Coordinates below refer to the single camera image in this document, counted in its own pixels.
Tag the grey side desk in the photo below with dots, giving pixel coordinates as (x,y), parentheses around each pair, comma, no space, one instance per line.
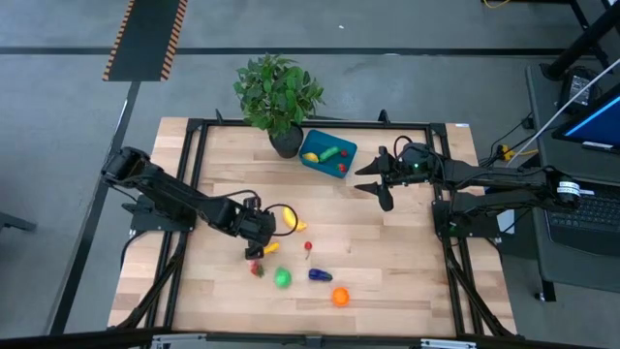
(571,271)

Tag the yellow toy banana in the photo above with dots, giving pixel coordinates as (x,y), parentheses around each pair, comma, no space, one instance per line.
(290,218)

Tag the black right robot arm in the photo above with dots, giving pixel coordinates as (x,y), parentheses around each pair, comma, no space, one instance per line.
(494,179)

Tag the green toy cucumber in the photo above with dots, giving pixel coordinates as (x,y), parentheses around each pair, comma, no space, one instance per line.
(329,154)

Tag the black mat orange striped edges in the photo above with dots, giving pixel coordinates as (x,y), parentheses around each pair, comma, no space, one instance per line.
(145,39)

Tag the black stand leg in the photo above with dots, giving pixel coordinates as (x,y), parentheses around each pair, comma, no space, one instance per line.
(581,42)

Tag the monitor with blue screen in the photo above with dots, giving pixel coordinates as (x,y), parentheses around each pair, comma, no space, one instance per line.
(600,123)

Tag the red toy strawberry green leaves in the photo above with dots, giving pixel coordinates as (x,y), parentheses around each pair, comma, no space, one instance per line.
(257,270)

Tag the small red toy cherry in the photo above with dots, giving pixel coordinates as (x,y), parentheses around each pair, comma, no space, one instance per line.
(307,246)

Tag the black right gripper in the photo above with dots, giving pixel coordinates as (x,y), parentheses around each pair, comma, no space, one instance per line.
(399,178)

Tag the small yellow toy pepper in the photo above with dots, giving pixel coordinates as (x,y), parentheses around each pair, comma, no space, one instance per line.
(272,247)

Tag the orange toy pumpkin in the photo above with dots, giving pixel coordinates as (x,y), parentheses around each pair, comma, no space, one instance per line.
(340,296)

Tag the teal plastic tupperware container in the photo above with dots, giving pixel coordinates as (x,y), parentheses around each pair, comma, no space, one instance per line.
(319,140)

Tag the green round toy cabbage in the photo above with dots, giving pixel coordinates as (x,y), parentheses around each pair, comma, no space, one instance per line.
(282,277)

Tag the black aluminium table frame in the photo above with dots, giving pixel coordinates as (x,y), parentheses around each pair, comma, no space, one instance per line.
(358,125)

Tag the yellow toy lemon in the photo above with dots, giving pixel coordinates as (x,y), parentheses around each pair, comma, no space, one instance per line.
(311,157)

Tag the yellow power plug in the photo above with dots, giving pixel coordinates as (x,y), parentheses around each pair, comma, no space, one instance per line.
(506,152)

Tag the purple toy eggplant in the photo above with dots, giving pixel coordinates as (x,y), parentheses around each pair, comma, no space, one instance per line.
(319,275)

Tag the green potted plant black pot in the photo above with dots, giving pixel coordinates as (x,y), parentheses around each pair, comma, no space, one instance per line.
(276,92)

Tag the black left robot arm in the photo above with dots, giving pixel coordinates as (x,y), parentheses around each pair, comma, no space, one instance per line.
(169,194)

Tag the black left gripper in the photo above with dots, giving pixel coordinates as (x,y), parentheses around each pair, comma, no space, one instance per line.
(257,228)

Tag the grey floor stand foot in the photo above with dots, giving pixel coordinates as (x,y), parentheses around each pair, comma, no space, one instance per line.
(14,223)

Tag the black laptop keyboard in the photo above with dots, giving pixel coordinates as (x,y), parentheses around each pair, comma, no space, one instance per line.
(591,223)

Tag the black power adapter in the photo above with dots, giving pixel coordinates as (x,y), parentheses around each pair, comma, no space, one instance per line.
(576,89)

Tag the black horizontal beam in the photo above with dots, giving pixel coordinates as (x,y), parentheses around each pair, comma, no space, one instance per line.
(72,340)

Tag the red toy tomato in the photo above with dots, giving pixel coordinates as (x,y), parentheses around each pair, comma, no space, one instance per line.
(342,168)

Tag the silver metal bracket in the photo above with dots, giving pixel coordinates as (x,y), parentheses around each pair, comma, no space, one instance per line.
(179,341)
(448,344)

